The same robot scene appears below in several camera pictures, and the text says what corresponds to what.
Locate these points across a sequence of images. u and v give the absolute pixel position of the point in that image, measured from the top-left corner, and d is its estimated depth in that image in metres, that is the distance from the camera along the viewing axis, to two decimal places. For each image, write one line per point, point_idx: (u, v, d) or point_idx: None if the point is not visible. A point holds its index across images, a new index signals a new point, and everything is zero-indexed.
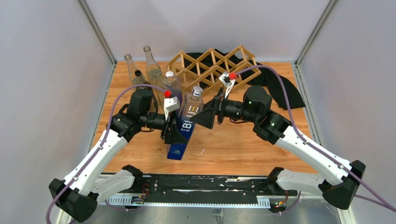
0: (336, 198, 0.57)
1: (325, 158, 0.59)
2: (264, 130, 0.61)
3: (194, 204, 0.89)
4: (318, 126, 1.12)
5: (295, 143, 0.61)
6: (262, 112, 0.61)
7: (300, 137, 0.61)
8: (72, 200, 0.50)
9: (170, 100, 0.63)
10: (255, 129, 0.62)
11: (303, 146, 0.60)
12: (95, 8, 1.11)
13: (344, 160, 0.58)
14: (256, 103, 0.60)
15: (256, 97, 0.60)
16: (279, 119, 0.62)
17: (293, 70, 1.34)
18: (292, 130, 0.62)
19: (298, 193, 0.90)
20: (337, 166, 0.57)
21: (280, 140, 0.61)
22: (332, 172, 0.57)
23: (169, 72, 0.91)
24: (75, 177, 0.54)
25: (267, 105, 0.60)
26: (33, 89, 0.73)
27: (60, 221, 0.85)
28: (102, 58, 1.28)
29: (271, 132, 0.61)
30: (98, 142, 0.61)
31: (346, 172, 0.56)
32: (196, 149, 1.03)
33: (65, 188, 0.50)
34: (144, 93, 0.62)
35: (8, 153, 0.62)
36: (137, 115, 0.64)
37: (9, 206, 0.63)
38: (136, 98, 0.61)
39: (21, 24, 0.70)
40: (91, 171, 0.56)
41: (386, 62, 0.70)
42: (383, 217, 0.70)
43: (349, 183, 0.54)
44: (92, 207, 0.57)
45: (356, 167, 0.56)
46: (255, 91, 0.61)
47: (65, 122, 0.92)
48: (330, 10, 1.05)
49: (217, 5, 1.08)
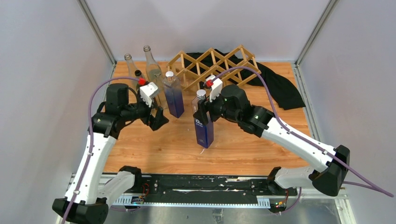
0: (325, 186, 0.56)
1: (308, 144, 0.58)
2: (248, 123, 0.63)
3: (194, 204, 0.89)
4: (317, 126, 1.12)
5: (279, 133, 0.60)
6: (240, 106, 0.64)
7: (284, 128, 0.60)
8: (81, 213, 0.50)
9: (150, 87, 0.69)
10: (239, 125, 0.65)
11: (287, 136, 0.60)
12: (95, 8, 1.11)
13: (328, 146, 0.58)
14: (230, 98, 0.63)
15: (230, 93, 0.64)
16: (263, 113, 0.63)
17: (293, 70, 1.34)
18: (275, 121, 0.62)
19: (298, 193, 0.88)
20: (321, 153, 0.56)
21: (265, 131, 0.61)
22: (317, 159, 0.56)
23: (169, 72, 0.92)
24: (77, 190, 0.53)
25: (242, 99, 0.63)
26: (32, 90, 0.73)
27: (60, 222, 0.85)
28: (102, 58, 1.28)
29: (255, 125, 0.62)
30: (86, 149, 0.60)
31: (330, 157, 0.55)
32: (196, 149, 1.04)
33: (69, 204, 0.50)
34: (120, 87, 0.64)
35: (7, 153, 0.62)
36: (118, 109, 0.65)
37: (9, 206, 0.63)
38: (112, 93, 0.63)
39: (21, 25, 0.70)
40: (90, 179, 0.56)
41: (386, 62, 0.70)
42: (383, 218, 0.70)
43: (333, 167, 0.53)
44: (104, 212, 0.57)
45: (340, 152, 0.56)
46: (229, 88, 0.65)
47: (65, 122, 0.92)
48: (330, 10, 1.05)
49: (216, 5, 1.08)
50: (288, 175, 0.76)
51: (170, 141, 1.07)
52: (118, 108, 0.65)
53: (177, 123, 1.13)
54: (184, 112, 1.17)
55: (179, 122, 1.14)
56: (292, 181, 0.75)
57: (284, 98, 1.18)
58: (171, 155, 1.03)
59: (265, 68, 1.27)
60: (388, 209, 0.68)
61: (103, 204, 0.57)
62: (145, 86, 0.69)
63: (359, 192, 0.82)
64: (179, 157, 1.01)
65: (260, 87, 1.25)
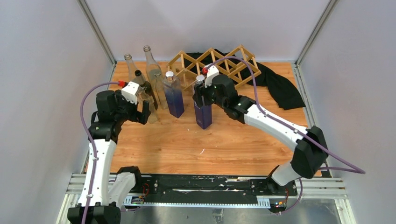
0: (300, 165, 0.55)
1: (281, 125, 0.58)
2: (232, 110, 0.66)
3: (194, 204, 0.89)
4: (317, 126, 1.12)
5: (257, 116, 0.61)
6: (227, 94, 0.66)
7: (261, 112, 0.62)
8: (99, 213, 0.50)
9: (132, 86, 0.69)
10: (225, 111, 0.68)
11: (264, 119, 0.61)
12: (95, 8, 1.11)
13: (301, 127, 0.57)
14: (218, 86, 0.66)
15: (219, 81, 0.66)
16: (247, 102, 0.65)
17: (293, 70, 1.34)
18: (256, 107, 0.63)
19: (298, 194, 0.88)
20: (293, 131, 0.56)
21: (246, 116, 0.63)
22: (287, 137, 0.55)
23: (169, 72, 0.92)
24: (90, 193, 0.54)
25: (229, 87, 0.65)
26: (32, 90, 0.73)
27: (60, 222, 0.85)
28: (102, 58, 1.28)
29: (237, 112, 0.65)
30: (89, 157, 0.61)
31: (300, 135, 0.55)
32: (196, 149, 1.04)
33: (86, 206, 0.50)
34: (108, 94, 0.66)
35: (7, 153, 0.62)
36: (111, 115, 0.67)
37: (9, 206, 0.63)
38: (102, 101, 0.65)
39: (21, 25, 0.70)
40: (101, 181, 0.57)
41: (386, 62, 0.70)
42: (384, 218, 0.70)
43: (302, 143, 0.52)
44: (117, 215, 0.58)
45: (311, 130, 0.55)
46: (219, 76, 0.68)
47: (65, 121, 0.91)
48: (330, 10, 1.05)
49: (216, 5, 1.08)
50: (279, 168, 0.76)
51: (170, 141, 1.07)
52: (111, 114, 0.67)
53: (178, 123, 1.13)
54: (184, 112, 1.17)
55: (179, 122, 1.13)
56: (281, 173, 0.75)
57: (284, 98, 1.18)
58: (171, 155, 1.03)
59: (265, 68, 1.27)
60: (388, 209, 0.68)
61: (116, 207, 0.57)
62: (127, 86, 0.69)
63: (359, 192, 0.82)
64: (179, 157, 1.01)
65: (260, 87, 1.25)
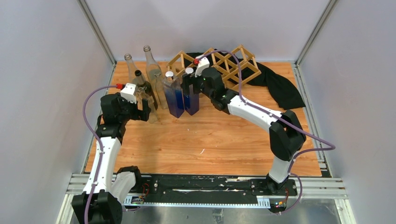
0: (279, 148, 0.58)
1: (258, 111, 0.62)
2: (217, 101, 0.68)
3: (194, 204, 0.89)
4: (317, 126, 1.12)
5: (238, 105, 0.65)
6: (214, 86, 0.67)
7: (241, 99, 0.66)
8: (103, 200, 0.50)
9: (130, 87, 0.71)
10: (212, 102, 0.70)
11: (245, 107, 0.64)
12: (95, 8, 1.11)
13: (277, 112, 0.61)
14: (207, 78, 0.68)
15: (208, 74, 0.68)
16: (231, 94, 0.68)
17: (293, 70, 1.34)
18: (238, 98, 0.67)
19: (298, 193, 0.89)
20: (268, 115, 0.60)
21: (229, 107, 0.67)
22: (264, 121, 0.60)
23: (169, 72, 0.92)
24: (95, 181, 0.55)
25: (217, 80, 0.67)
26: (32, 90, 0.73)
27: (60, 221, 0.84)
28: (102, 58, 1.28)
29: (223, 104, 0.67)
30: (96, 151, 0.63)
31: (274, 118, 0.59)
32: (196, 149, 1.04)
33: (90, 193, 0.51)
34: (112, 98, 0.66)
35: (7, 153, 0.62)
36: (116, 117, 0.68)
37: (10, 206, 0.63)
38: (106, 105, 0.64)
39: (21, 26, 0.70)
40: (106, 171, 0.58)
41: (386, 62, 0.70)
42: (384, 218, 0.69)
43: (275, 125, 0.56)
44: (119, 211, 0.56)
45: (285, 114, 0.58)
46: (208, 70, 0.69)
47: (65, 121, 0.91)
48: (330, 11, 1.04)
49: (216, 5, 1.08)
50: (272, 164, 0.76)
51: (170, 141, 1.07)
52: (115, 117, 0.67)
53: (178, 123, 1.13)
54: (184, 112, 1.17)
55: (179, 122, 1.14)
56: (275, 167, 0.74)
57: (284, 98, 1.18)
58: (172, 155, 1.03)
59: (265, 68, 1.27)
60: (387, 209, 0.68)
61: (117, 201, 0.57)
62: (124, 88, 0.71)
63: (359, 192, 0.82)
64: (179, 157, 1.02)
65: (260, 87, 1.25)
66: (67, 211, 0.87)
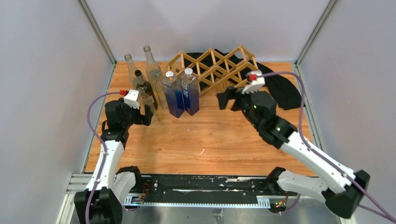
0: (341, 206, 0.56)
1: (328, 165, 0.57)
2: (269, 134, 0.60)
3: (194, 204, 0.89)
4: (318, 126, 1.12)
5: (300, 148, 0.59)
6: (267, 116, 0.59)
7: (305, 144, 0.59)
8: (104, 197, 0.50)
9: (133, 93, 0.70)
10: (260, 134, 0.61)
11: (307, 152, 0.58)
12: (95, 8, 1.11)
13: (348, 170, 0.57)
14: (259, 107, 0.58)
15: (261, 101, 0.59)
16: (286, 127, 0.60)
17: (293, 70, 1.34)
18: (297, 136, 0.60)
19: (298, 193, 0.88)
20: (340, 174, 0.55)
21: (285, 144, 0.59)
22: (335, 180, 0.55)
23: (169, 72, 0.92)
24: (98, 179, 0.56)
25: (272, 110, 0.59)
26: (33, 90, 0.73)
27: (60, 221, 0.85)
28: (102, 58, 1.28)
29: (276, 138, 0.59)
30: (100, 152, 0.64)
31: (349, 180, 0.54)
32: (196, 149, 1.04)
33: (93, 190, 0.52)
34: (116, 104, 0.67)
35: (8, 152, 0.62)
36: (119, 123, 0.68)
37: (10, 206, 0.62)
38: (110, 112, 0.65)
39: (22, 26, 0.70)
40: (109, 171, 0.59)
41: (386, 62, 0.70)
42: (384, 218, 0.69)
43: (351, 191, 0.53)
44: (119, 211, 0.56)
45: (360, 177, 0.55)
46: (260, 96, 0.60)
47: (65, 121, 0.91)
48: (330, 11, 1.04)
49: (217, 5, 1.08)
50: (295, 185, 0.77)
51: (170, 141, 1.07)
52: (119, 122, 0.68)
53: (178, 123, 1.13)
54: (184, 112, 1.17)
55: (179, 122, 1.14)
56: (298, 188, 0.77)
57: (284, 98, 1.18)
58: (172, 155, 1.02)
59: (265, 68, 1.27)
60: (388, 210, 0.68)
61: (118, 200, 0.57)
62: (128, 94, 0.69)
63: None
64: (179, 157, 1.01)
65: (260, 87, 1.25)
66: (67, 211, 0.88)
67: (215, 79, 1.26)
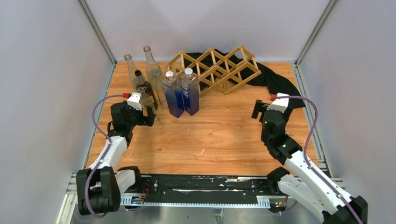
0: None
1: (325, 185, 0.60)
2: (274, 149, 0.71)
3: (194, 204, 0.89)
4: (318, 126, 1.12)
5: (300, 165, 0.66)
6: (275, 132, 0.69)
7: (306, 162, 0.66)
8: (103, 176, 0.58)
9: (135, 95, 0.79)
10: (267, 146, 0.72)
11: (307, 170, 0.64)
12: (95, 8, 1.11)
13: (346, 194, 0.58)
14: (269, 123, 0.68)
15: (272, 118, 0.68)
16: (292, 146, 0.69)
17: (293, 70, 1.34)
18: (300, 155, 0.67)
19: None
20: (335, 195, 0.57)
21: (287, 160, 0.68)
22: (328, 199, 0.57)
23: (169, 72, 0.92)
24: (101, 160, 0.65)
25: (279, 129, 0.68)
26: (33, 90, 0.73)
27: (60, 221, 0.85)
28: (102, 58, 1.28)
29: (280, 153, 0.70)
30: (106, 142, 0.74)
31: (343, 202, 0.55)
32: (196, 149, 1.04)
33: (93, 169, 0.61)
34: (120, 106, 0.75)
35: (7, 152, 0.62)
36: (124, 123, 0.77)
37: (9, 206, 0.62)
38: (116, 113, 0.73)
39: (21, 26, 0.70)
40: (111, 156, 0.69)
41: (386, 62, 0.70)
42: (385, 218, 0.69)
43: (342, 212, 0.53)
44: (117, 195, 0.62)
45: (356, 201, 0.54)
46: (272, 114, 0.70)
47: (65, 121, 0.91)
48: (330, 11, 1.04)
49: (216, 5, 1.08)
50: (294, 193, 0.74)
51: (170, 141, 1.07)
52: (124, 123, 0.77)
53: (178, 123, 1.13)
54: (184, 112, 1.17)
55: (179, 122, 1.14)
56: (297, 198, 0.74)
57: None
58: (172, 155, 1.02)
59: (265, 68, 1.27)
60: (388, 210, 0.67)
61: (117, 188, 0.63)
62: (131, 96, 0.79)
63: (359, 192, 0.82)
64: (179, 157, 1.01)
65: (260, 87, 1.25)
66: (67, 211, 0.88)
67: (215, 79, 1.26)
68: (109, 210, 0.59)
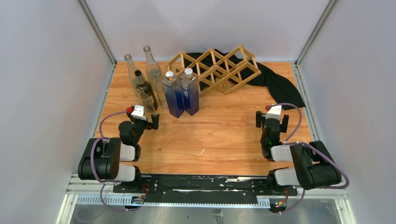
0: (301, 170, 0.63)
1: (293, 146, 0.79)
2: (265, 150, 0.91)
3: (194, 204, 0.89)
4: (317, 126, 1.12)
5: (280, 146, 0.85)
6: (270, 136, 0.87)
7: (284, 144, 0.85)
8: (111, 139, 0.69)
9: (139, 109, 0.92)
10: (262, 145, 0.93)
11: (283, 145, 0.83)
12: (95, 8, 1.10)
13: None
14: (268, 127, 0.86)
15: (270, 125, 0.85)
16: None
17: (293, 70, 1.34)
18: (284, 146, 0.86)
19: (298, 193, 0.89)
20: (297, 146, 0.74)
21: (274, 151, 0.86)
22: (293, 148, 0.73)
23: (169, 72, 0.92)
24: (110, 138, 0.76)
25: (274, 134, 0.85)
26: (32, 90, 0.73)
27: (60, 221, 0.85)
28: (102, 58, 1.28)
29: (269, 154, 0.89)
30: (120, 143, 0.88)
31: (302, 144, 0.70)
32: (196, 149, 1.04)
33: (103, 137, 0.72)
34: (129, 128, 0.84)
35: (7, 153, 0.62)
36: (133, 142, 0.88)
37: (10, 206, 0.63)
38: (124, 136, 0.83)
39: (19, 26, 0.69)
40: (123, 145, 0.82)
41: (386, 62, 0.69)
42: (384, 218, 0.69)
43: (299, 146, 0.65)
44: (116, 165, 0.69)
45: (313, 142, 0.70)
46: (272, 121, 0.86)
47: (64, 121, 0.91)
48: (330, 10, 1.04)
49: (216, 5, 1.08)
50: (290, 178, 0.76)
51: (170, 141, 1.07)
52: (133, 142, 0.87)
53: (177, 123, 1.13)
54: (184, 112, 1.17)
55: (179, 122, 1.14)
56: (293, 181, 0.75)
57: (284, 98, 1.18)
58: (171, 155, 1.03)
59: (265, 68, 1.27)
60: (388, 209, 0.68)
61: (117, 163, 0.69)
62: (135, 111, 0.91)
63: (359, 192, 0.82)
64: (179, 157, 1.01)
65: (259, 87, 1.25)
66: (67, 211, 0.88)
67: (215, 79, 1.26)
68: (104, 174, 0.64)
